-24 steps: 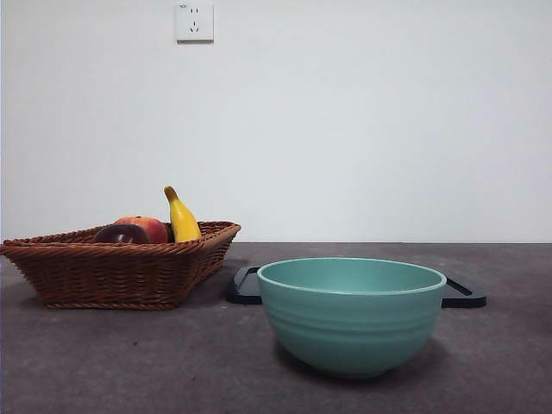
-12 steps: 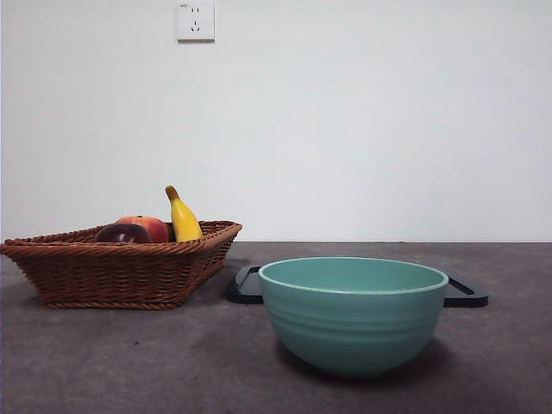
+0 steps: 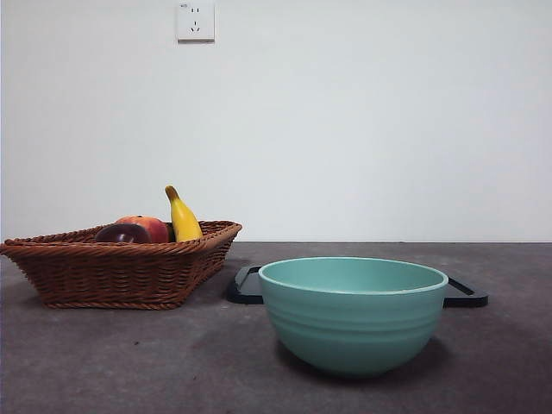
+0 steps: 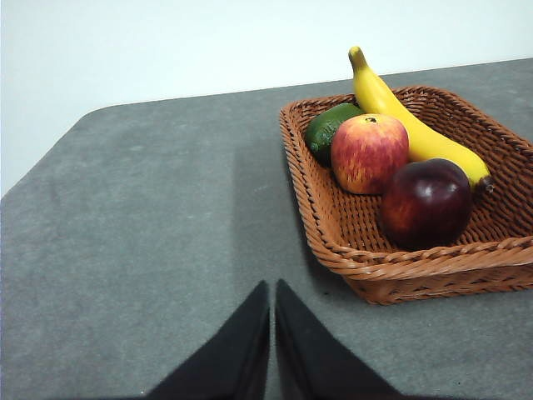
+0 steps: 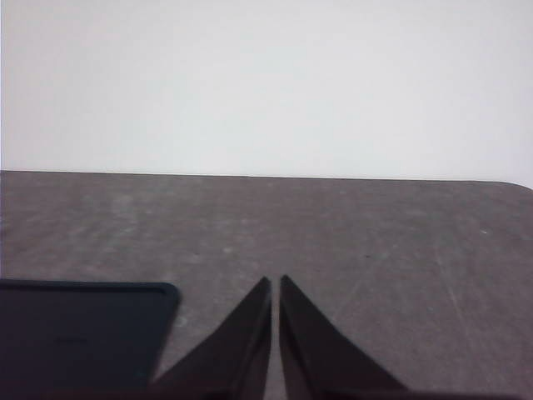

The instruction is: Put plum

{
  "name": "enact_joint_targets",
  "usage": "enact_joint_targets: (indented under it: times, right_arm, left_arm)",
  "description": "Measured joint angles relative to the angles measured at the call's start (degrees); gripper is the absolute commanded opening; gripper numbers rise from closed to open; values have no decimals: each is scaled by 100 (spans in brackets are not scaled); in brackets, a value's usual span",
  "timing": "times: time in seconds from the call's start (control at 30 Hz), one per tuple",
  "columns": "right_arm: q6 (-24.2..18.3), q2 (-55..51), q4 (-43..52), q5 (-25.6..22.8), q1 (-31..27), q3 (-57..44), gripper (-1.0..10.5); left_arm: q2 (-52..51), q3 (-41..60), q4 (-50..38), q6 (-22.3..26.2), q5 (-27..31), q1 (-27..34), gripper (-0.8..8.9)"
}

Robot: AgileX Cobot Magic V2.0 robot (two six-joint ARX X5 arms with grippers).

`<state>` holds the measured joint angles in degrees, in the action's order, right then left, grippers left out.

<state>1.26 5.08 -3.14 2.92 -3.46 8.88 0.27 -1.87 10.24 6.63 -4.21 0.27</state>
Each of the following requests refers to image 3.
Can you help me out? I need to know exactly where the brown wicker basket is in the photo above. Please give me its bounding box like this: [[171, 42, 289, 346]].
[[0, 220, 243, 311]]

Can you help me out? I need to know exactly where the white wall socket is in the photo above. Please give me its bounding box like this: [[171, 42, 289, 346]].
[[177, 3, 216, 43]]

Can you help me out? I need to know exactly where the teal ribbed bowl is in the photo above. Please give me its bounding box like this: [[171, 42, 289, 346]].
[[257, 256, 449, 380]]

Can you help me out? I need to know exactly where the red orange peach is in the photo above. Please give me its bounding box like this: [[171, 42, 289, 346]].
[[115, 215, 171, 244]]

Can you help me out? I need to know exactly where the black rectangular tray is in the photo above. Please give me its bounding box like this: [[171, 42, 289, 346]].
[[227, 265, 490, 308]]

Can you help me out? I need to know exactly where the yellow banana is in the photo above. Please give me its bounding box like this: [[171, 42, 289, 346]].
[[165, 185, 204, 242]]

